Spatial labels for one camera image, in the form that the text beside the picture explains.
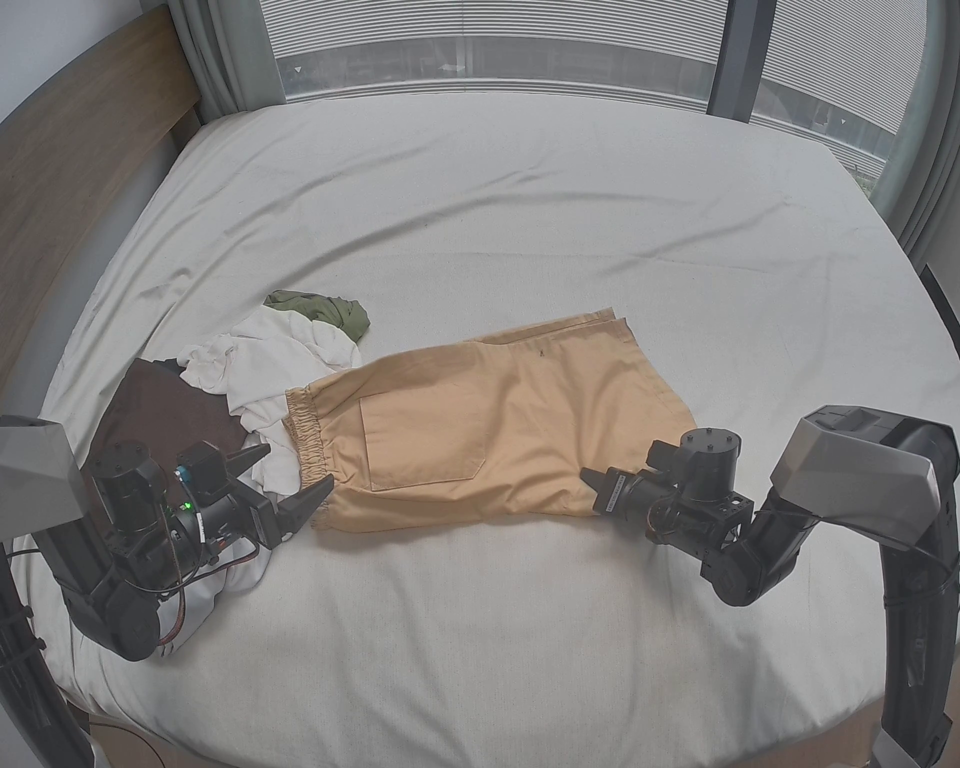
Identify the grey-green curtain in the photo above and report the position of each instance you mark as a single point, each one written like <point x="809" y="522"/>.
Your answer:
<point x="926" y="150"/>
<point x="217" y="52"/>

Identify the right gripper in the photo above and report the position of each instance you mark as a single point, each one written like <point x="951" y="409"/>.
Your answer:
<point x="634" y="495"/>

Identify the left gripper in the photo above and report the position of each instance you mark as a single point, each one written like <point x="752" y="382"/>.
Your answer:
<point x="236" y="521"/>

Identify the black garment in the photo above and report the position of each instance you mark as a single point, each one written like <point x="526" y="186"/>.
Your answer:
<point x="169" y="366"/>

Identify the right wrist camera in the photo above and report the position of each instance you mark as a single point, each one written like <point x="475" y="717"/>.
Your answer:
<point x="664" y="457"/>

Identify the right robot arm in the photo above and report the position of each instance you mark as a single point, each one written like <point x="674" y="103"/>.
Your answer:
<point x="855" y="465"/>

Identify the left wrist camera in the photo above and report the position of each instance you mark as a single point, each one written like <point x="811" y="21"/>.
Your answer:
<point x="204" y="469"/>

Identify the olive green garment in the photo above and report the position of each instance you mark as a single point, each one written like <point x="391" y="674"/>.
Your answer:
<point x="330" y="307"/>

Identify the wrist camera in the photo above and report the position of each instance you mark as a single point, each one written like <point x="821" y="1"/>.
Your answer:
<point x="204" y="469"/>
<point x="664" y="457"/>

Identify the tan shorts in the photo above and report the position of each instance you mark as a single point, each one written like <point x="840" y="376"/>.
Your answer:
<point x="487" y="420"/>

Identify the bed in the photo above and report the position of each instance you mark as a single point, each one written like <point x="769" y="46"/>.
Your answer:
<point x="540" y="225"/>

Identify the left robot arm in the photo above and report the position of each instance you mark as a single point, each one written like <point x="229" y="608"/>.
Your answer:
<point x="37" y="480"/>

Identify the window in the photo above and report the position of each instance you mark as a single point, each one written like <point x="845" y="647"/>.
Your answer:
<point x="525" y="52"/>

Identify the brown garment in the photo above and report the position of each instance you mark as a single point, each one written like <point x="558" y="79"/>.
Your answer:
<point x="165" y="412"/>

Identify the cream garment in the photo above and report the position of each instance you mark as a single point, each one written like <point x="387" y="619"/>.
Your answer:
<point x="277" y="352"/>

